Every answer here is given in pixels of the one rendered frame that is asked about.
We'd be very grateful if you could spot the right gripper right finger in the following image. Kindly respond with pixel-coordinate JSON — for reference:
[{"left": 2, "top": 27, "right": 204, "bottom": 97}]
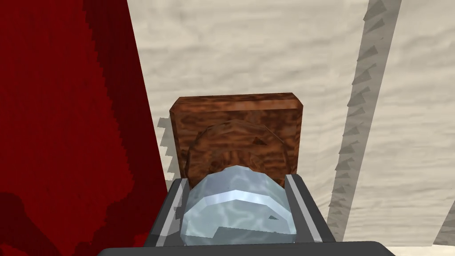
[{"left": 284, "top": 174, "right": 337, "bottom": 244}]

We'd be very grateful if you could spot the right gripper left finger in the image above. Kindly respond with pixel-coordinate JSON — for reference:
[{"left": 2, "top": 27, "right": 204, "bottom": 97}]
[{"left": 144, "top": 178, "right": 189, "bottom": 248}]

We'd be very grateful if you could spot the brown and silver door knob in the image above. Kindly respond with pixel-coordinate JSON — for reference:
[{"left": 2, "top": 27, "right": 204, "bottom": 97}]
[{"left": 169, "top": 92, "right": 304, "bottom": 247}]

